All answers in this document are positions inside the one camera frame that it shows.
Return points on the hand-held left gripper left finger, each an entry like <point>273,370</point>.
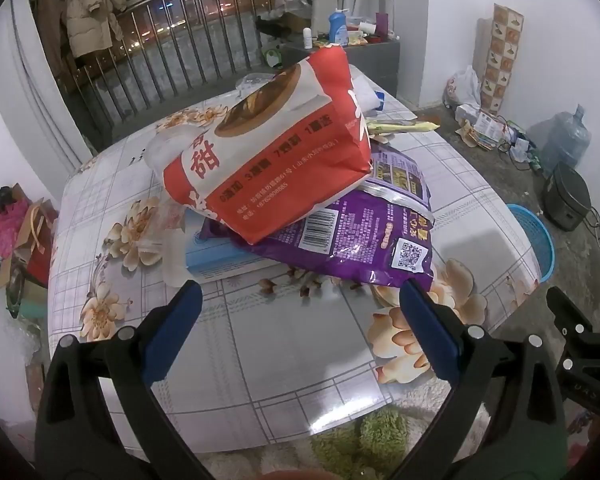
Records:
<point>172,330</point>

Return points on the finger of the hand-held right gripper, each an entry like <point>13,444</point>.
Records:
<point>570,312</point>

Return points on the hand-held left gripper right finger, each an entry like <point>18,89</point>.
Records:
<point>430,330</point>

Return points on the clear printed plastic bag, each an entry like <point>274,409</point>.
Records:
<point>172,255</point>

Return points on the blue plastic basket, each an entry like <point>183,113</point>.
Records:
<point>535,240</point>

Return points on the purple snack bag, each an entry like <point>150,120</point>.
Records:
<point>355,230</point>

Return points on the red white paper bag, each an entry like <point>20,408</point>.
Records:
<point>280,160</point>

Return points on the blue white flat box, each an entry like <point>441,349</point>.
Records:
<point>215,260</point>

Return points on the floral tablecloth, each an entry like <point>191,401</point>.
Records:
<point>280,340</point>

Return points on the black rice cooker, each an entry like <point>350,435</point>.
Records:
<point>565,200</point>

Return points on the red paper gift bag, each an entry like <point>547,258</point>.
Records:
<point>35,240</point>

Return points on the large blue water jug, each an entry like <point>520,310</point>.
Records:
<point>565,142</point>

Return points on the yellow green wrapper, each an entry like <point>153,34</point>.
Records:
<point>410,126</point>

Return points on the pile of paper packets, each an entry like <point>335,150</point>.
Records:
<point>482,127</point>

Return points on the white plastic bag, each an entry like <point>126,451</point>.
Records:
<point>462,87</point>

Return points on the patterned cardboard box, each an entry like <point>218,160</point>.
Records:
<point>502,55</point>

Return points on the grey cabinet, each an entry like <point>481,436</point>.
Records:
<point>375,65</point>

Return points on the green white packet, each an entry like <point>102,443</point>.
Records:
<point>272,57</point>

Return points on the maroon cup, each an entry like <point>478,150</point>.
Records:
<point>383,24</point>

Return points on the small white bottle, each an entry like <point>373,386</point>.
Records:
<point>308,39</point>

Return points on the blue pump bottle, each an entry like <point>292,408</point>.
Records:
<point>339,27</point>

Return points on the black cloth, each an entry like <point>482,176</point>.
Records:
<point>272,29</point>

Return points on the beige padded coat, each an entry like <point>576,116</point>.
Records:
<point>87,10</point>

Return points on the brown hanging garment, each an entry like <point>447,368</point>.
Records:
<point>50,20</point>

